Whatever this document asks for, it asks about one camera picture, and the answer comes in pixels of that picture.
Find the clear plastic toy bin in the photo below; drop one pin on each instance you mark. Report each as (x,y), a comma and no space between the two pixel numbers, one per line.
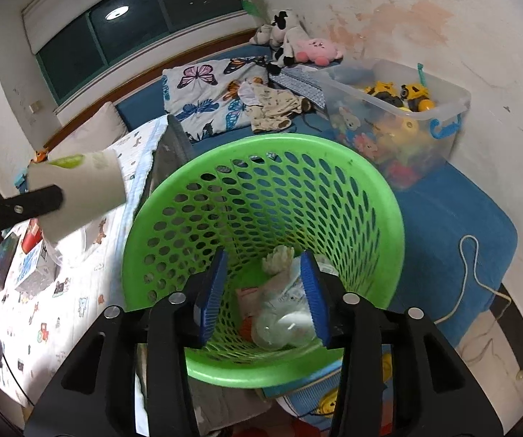
(399,118)

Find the pink snack wrapper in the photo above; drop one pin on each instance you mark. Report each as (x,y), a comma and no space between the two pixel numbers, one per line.
(248,299)

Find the pink plush toy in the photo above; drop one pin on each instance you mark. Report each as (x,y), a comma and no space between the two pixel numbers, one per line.
(320,52)

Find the yellow toy car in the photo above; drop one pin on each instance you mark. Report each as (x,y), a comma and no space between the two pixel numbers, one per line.
(326,404)

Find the dark colourful box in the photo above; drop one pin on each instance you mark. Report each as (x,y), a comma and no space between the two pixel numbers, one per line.
(7,251)

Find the red paper cup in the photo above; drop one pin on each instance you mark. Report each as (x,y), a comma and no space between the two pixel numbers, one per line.
(32,236)

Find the green plastic mesh basket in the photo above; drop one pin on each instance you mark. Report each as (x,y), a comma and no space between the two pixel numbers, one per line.
(247,197)

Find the butterfly print pillow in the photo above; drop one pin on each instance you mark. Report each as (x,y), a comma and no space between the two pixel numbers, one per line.
(203,96)

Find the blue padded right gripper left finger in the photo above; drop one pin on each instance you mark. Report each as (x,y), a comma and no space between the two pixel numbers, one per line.
(93,392)

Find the beige crumpled clothes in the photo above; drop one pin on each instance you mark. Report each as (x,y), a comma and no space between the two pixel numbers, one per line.
(269,109)

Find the grey beige pillow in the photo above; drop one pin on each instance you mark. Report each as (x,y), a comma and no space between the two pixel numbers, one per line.
(99,132)

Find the blue white milk carton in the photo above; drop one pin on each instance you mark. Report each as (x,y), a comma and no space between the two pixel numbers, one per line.
(37,271)

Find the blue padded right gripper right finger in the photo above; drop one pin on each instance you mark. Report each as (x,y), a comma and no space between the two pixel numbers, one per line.
(434,392)

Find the dark window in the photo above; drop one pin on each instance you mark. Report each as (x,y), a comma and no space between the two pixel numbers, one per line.
(99,37)

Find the white paper ball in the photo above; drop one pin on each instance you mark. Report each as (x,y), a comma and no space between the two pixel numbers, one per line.
(279,259)

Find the white paper cup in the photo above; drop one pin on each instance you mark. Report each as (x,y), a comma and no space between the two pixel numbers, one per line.
(91,183)

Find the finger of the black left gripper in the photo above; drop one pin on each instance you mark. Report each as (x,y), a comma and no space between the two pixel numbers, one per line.
(25,206)

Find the large clear plastic tub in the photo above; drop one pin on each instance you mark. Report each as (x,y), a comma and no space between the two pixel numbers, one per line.
(289,325)

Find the clear plastic packaging bag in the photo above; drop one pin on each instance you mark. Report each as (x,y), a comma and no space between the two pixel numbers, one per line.
(284,288)

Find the printed white table cloth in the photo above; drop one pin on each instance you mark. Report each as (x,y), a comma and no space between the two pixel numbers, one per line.
(38,332)

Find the black white cow plush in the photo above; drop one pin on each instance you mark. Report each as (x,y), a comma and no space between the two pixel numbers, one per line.
(280,35)

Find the blue white book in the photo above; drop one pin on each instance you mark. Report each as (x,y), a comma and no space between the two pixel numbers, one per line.
(302,383)

